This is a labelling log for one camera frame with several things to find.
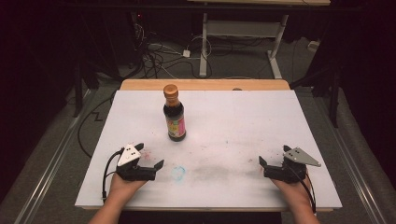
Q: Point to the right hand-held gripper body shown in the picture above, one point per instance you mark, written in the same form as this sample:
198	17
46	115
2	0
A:
288	169

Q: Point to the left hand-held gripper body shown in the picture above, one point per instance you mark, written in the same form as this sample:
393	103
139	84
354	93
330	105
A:
134	171

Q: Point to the person's left hand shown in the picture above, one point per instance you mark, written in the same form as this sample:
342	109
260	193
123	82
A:
123	186

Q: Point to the person's right hand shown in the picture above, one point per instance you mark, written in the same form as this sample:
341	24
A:
291	189

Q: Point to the dark sauce bottle orange cap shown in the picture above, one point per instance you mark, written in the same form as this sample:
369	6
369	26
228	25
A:
174	119

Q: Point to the black stand leg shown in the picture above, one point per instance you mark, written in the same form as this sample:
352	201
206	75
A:
77	90
334	99

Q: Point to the wooden table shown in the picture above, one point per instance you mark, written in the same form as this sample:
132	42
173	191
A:
205	84

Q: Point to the white power adapter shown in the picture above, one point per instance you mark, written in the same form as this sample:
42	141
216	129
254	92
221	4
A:
186	53

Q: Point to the white floor socket box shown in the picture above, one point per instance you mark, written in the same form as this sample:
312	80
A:
313	45

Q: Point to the metal floor rail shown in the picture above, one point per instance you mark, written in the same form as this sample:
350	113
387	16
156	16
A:
351	168
53	161

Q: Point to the white metal desk frame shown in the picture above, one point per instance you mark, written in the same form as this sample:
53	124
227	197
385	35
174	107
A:
243	29

